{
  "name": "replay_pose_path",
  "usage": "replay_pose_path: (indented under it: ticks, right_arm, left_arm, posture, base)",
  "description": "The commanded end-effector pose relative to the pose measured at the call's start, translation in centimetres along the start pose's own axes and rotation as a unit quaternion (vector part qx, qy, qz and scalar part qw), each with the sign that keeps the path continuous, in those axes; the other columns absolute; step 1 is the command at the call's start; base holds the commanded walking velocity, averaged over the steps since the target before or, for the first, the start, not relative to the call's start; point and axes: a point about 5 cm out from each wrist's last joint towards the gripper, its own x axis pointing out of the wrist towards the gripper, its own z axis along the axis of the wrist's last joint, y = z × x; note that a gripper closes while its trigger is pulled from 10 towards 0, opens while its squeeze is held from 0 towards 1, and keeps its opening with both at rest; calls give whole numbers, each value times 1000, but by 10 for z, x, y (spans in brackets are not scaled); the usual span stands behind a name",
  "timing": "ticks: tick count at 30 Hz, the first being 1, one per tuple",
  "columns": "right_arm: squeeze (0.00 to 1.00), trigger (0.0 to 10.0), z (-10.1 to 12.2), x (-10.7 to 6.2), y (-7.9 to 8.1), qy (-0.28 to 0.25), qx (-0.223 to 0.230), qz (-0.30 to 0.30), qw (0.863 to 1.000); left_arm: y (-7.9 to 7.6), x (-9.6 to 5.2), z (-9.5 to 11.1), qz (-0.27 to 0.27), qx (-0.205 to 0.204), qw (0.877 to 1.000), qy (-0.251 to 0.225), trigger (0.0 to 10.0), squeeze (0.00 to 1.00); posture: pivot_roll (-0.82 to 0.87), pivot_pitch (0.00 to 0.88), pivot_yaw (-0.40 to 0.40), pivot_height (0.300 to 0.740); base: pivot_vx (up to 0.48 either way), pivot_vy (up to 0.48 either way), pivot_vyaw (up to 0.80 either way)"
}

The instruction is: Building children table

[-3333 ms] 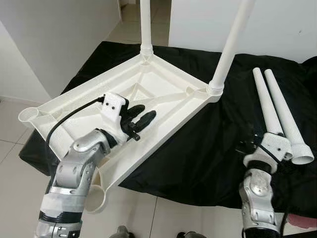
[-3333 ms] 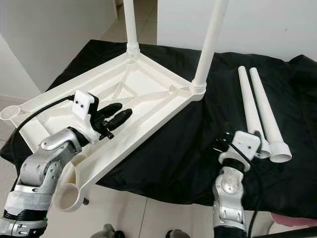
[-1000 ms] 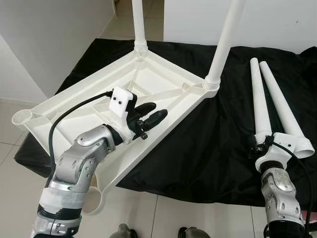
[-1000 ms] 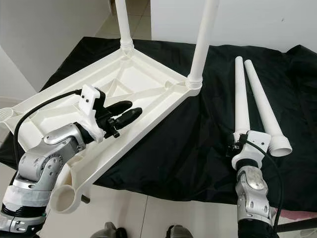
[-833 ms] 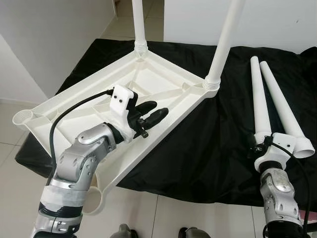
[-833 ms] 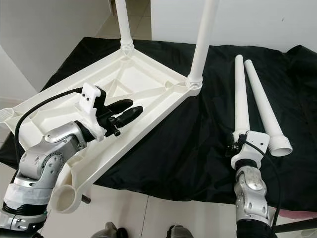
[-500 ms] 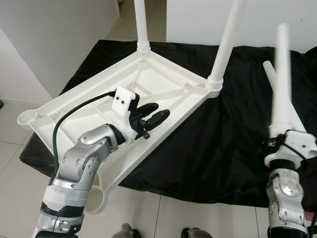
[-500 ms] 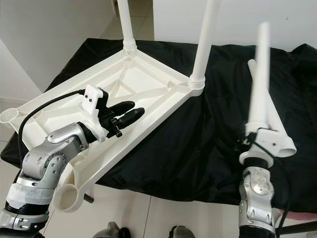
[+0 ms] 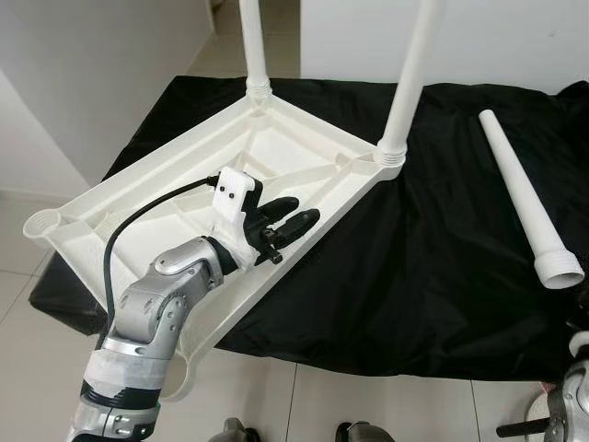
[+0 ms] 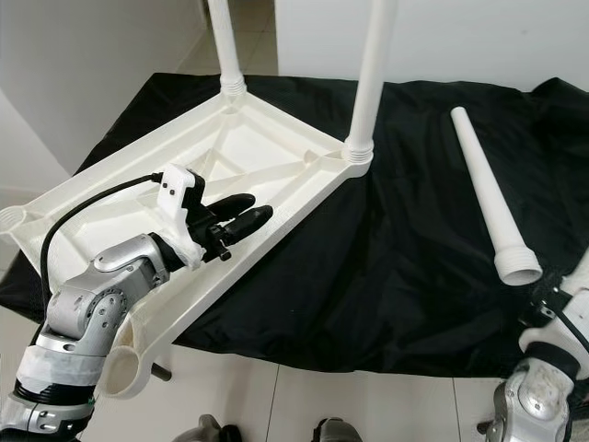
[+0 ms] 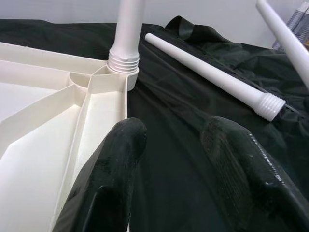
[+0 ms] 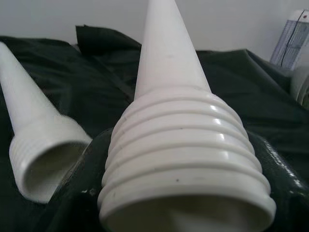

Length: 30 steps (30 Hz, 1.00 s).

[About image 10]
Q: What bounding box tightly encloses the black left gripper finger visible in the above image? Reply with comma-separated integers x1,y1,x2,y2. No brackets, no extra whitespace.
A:
225,206,274,242
210,193,257,222

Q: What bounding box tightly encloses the white plastic table top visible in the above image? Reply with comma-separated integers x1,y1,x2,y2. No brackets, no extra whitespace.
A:
0,87,375,401

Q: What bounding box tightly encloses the white plastic table leg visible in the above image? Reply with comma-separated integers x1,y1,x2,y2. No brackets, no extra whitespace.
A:
343,0,398,167
451,107,544,287
205,0,248,100

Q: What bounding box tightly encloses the black cloth table cover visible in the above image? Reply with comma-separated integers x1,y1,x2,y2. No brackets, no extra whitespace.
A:
0,74,589,378

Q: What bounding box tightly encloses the grey robot left foot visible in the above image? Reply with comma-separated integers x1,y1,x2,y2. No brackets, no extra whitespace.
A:
193,416,245,442

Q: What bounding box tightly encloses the grey robot foot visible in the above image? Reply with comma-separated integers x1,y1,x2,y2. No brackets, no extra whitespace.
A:
193,416,245,442
313,419,364,442

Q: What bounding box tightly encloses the grey robot right foot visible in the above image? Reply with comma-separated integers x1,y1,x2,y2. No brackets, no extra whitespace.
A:
313,419,364,442

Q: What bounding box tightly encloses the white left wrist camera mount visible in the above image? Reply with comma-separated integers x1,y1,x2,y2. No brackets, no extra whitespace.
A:
152,164,208,268

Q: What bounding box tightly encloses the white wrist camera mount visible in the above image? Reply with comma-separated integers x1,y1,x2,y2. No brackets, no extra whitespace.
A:
152,164,208,268
520,308,589,378

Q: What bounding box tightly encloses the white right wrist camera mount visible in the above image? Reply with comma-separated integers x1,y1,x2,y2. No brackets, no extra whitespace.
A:
520,308,589,378

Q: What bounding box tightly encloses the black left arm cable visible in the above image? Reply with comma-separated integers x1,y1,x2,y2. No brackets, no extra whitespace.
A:
37,172,162,319

